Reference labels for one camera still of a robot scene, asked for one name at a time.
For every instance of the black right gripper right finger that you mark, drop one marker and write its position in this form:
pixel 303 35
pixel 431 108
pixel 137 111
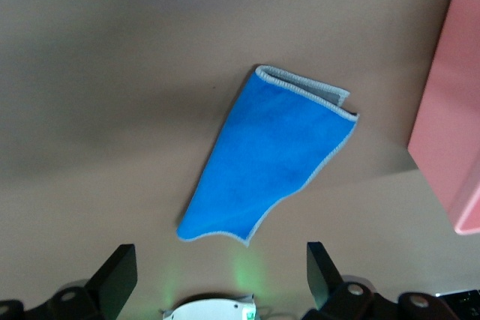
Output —
pixel 326 286

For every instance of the blue cloth with grey hem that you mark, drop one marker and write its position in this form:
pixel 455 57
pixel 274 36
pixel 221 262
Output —
pixel 270 147

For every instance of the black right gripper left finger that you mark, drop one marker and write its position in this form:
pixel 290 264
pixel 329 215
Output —
pixel 112 282

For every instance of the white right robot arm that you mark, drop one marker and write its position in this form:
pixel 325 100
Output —
pixel 210 310

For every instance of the pink plastic bin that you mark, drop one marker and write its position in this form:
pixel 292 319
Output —
pixel 450 110

